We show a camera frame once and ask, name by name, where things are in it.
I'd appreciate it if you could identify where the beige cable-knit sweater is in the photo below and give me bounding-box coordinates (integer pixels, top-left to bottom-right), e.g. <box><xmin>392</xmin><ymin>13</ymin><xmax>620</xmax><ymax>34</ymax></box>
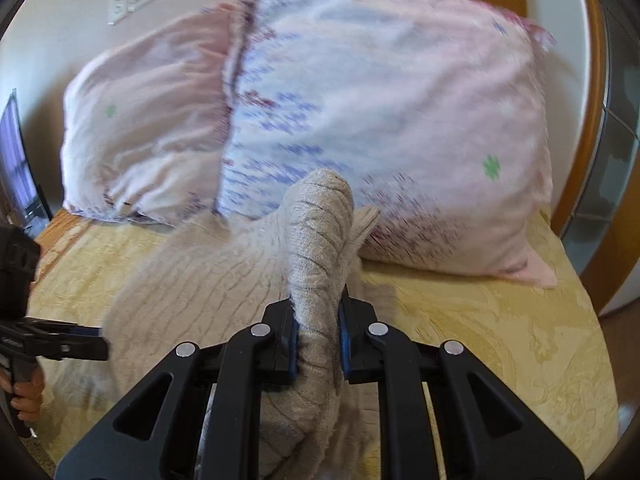
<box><xmin>102</xmin><ymin>169</ymin><xmax>388</xmax><ymax>480</ymax></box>

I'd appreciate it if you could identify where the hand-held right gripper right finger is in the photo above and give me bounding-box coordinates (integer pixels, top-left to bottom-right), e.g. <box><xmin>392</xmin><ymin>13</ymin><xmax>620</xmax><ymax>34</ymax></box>
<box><xmin>339</xmin><ymin>292</ymin><xmax>585</xmax><ymax>480</ymax></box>

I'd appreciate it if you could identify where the pink and blue floral pillow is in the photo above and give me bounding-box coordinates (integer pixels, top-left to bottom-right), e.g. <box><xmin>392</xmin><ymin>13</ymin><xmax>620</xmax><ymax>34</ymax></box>
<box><xmin>215</xmin><ymin>0</ymin><xmax>558</xmax><ymax>291</ymax></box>

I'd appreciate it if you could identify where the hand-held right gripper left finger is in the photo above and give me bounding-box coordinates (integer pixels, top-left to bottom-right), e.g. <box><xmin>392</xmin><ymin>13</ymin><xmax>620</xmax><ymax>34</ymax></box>
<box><xmin>54</xmin><ymin>300</ymin><xmax>301</xmax><ymax>480</ymax></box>

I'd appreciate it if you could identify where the yellow patterned bedspread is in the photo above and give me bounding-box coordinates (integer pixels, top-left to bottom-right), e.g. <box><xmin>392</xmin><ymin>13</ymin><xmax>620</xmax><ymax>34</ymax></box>
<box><xmin>25</xmin><ymin>207</ymin><xmax>621</xmax><ymax>480</ymax></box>

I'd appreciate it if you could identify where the black flat screen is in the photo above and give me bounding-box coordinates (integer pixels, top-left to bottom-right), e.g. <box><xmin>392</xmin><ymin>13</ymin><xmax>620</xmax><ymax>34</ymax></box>
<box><xmin>0</xmin><ymin>89</ymin><xmax>53</xmax><ymax>226</ymax></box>

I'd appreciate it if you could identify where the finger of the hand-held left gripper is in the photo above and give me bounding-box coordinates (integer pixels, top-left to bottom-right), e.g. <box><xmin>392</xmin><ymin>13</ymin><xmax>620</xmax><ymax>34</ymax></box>
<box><xmin>20</xmin><ymin>321</ymin><xmax>103</xmax><ymax>337</ymax></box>
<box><xmin>30</xmin><ymin>335</ymin><xmax>110</xmax><ymax>361</ymax></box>

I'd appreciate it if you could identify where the person's left hand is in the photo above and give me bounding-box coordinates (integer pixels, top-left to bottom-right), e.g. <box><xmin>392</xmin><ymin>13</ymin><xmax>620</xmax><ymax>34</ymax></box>
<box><xmin>0</xmin><ymin>372</ymin><xmax>47</xmax><ymax>423</ymax></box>

